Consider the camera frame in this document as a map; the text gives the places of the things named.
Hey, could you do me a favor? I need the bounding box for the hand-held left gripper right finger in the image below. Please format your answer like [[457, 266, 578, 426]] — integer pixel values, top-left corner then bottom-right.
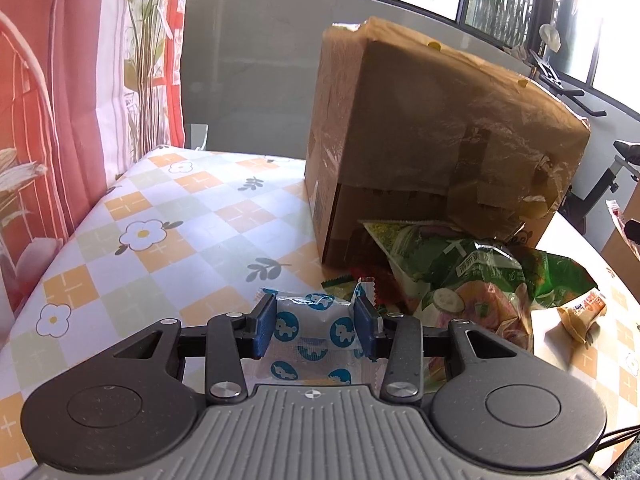
[[353, 296, 519, 404]]

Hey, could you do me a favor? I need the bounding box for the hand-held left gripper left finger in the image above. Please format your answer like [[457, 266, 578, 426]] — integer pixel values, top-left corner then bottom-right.
[[112, 295, 277, 406]]

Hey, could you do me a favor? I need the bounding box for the white blue-print snack packet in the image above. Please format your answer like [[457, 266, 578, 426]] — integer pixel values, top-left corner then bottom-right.
[[257, 287, 381, 388]]

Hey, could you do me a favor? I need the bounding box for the brown cardboard box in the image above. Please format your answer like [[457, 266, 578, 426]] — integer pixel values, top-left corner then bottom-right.
[[304, 16, 591, 266]]

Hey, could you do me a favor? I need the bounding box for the red snack packet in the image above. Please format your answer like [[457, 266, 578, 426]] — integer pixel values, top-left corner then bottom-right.
[[350, 265, 401, 311]]

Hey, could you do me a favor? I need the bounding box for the green chip bag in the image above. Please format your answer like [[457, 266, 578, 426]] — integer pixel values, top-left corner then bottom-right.
[[362, 219, 536, 356]]

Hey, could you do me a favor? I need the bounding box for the dark green snack bag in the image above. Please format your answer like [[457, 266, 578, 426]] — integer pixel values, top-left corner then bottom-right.
[[520, 247, 598, 311]]

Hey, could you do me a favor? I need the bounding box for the white plastic bin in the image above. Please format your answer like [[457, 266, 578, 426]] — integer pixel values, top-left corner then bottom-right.
[[187, 124, 209, 152]]

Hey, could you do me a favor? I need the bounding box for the small brown snack packet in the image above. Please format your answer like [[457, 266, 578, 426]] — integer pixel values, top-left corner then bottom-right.
[[556, 290, 608, 345]]

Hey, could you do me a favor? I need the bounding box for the small cardboard box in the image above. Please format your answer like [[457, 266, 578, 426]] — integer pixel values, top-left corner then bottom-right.
[[600, 227, 640, 311]]

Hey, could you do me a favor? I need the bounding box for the clear red-print snack packet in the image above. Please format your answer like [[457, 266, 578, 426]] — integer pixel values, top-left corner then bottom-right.
[[605, 199, 640, 247]]

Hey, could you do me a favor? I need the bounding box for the teal rug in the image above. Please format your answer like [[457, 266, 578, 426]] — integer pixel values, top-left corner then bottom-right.
[[607, 440, 640, 480]]

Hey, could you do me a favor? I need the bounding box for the printed pink curtain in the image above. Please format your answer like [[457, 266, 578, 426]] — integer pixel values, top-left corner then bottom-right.
[[0, 0, 191, 348]]

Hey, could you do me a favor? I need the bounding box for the black exercise bike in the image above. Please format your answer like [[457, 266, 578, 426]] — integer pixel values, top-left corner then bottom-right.
[[507, 45, 640, 233]]

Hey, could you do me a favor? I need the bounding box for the white hanging pouch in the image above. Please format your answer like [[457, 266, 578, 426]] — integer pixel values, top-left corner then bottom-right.
[[540, 24, 562, 53]]

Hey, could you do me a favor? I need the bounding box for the black cable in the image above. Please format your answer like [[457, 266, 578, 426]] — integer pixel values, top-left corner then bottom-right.
[[595, 427, 640, 453]]

